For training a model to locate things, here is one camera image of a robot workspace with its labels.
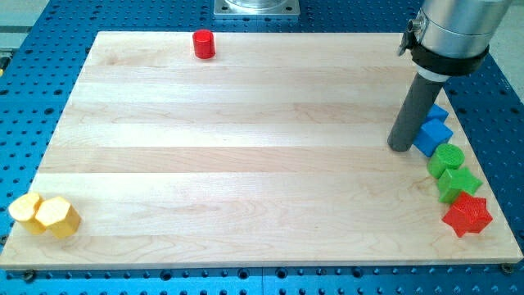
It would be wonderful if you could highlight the green cylinder block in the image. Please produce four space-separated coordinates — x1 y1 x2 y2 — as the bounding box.
427 143 465 179

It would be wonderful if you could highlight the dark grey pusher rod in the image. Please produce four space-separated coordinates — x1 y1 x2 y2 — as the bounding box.
387 73 449 152

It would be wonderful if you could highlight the light wooden board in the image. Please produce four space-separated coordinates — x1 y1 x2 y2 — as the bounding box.
1 31 522 270

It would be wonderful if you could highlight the blue cube block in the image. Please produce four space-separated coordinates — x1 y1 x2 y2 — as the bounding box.
413 119 454 157

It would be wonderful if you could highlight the red cylinder block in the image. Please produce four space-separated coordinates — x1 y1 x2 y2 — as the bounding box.
192 29 215 59

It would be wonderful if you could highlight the red star block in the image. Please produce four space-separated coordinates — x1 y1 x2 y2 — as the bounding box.
441 192 493 238

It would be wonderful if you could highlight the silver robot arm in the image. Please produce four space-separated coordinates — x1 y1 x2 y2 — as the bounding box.
397 0 512 83

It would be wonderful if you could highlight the yellow hexagon block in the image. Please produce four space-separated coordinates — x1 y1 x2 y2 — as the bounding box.
35 196 81 238

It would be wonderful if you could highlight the yellow heart block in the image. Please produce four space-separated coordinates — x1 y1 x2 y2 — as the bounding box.
8 193 46 235

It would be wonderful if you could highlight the green star block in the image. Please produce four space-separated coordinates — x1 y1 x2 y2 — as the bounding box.
437 167 483 204

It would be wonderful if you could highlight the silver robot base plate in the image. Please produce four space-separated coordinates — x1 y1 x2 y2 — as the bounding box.
214 0 300 17

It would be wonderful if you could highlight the blue triangle block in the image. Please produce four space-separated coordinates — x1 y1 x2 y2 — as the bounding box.
424 104 449 123

